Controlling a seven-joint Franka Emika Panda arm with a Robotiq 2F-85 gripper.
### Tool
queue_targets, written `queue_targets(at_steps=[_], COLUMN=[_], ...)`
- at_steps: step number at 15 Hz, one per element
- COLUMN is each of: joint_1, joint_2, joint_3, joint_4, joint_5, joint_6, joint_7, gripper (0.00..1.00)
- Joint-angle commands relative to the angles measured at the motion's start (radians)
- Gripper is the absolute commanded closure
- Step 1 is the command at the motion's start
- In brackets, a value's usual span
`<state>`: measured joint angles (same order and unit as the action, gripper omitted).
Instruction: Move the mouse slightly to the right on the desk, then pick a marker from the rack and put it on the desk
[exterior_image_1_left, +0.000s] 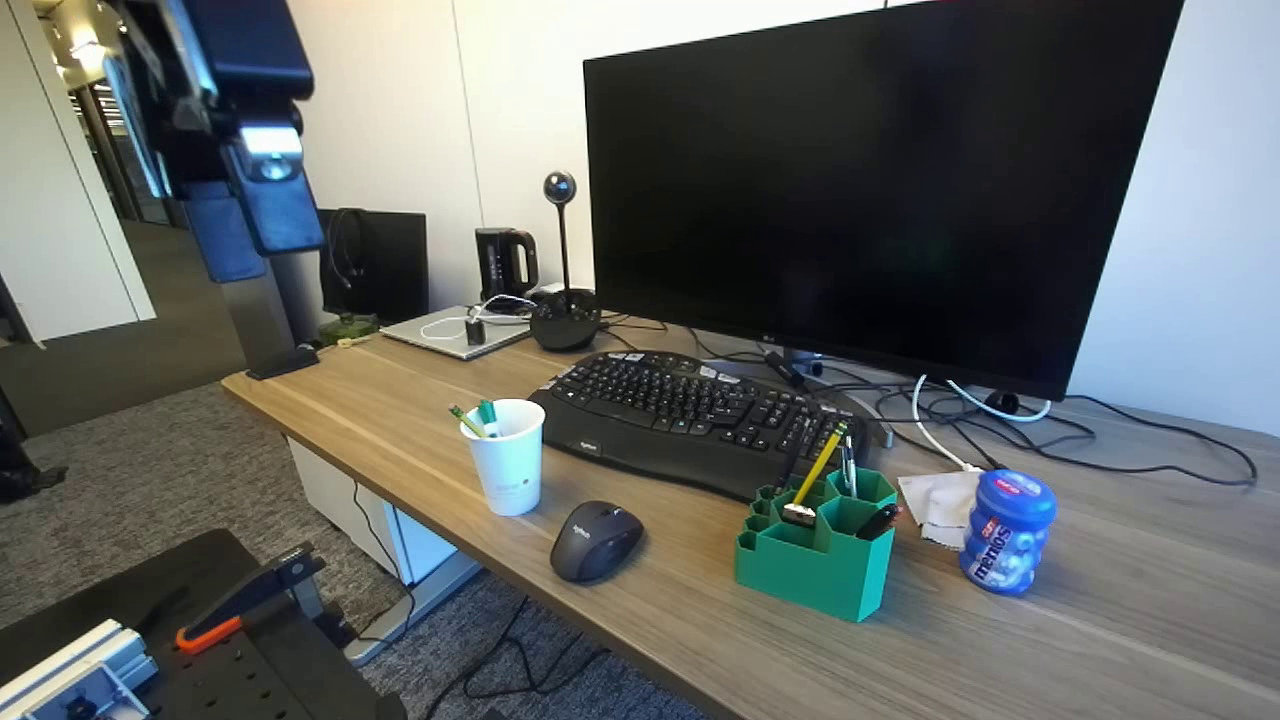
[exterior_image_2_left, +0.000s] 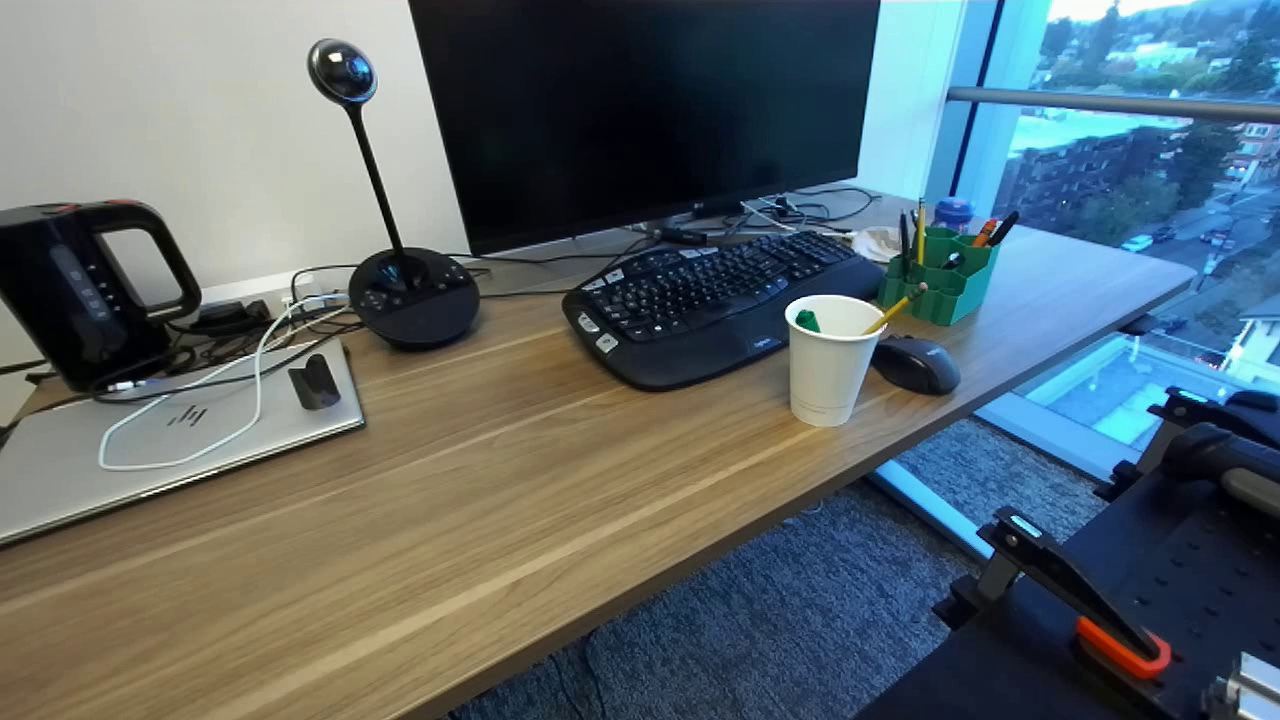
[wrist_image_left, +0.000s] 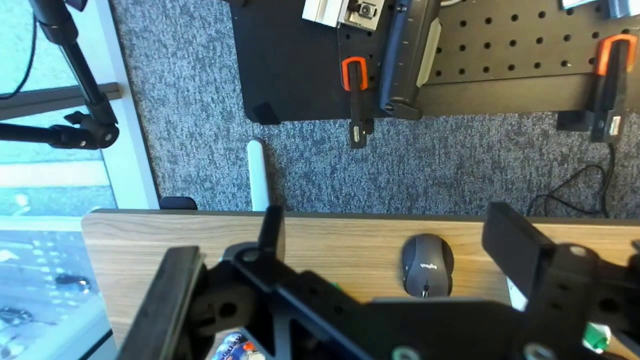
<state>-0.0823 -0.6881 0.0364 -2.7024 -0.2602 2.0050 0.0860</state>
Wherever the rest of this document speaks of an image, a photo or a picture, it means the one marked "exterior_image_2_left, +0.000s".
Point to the black marker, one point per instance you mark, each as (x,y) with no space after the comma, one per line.
(1000,230)

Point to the aluminium extrusion block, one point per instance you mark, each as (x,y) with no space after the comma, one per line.
(1244,684)

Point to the small black dongle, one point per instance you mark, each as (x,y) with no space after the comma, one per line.
(312,381)

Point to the blue gum container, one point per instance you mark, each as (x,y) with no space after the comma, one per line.
(955,213)

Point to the green honeycomb pen rack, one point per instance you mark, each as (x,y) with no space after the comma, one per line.
(955,286)

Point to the yellow pencil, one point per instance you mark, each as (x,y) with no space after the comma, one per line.
(897,310)

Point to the dark grey computer mouse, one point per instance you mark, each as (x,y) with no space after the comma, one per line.
(916,365)

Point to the green marker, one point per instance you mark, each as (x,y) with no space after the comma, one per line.
(805,317)

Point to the black webcam on stand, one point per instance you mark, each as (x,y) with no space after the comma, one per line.
(413,296)

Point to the white paper cup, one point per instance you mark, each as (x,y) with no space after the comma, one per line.
(828,373)

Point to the black ergonomic keyboard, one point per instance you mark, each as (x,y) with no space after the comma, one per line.
(706,304)

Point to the silver laptop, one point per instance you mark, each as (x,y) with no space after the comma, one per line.
(160,445)

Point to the large black computer monitor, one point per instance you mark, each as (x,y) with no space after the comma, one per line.
(641,104)

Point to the black electric kettle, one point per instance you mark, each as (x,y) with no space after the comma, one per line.
(74,303)

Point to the grey window frame bar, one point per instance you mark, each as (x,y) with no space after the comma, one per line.
(1123,100)

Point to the orange marker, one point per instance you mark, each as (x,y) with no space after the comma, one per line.
(981,234)

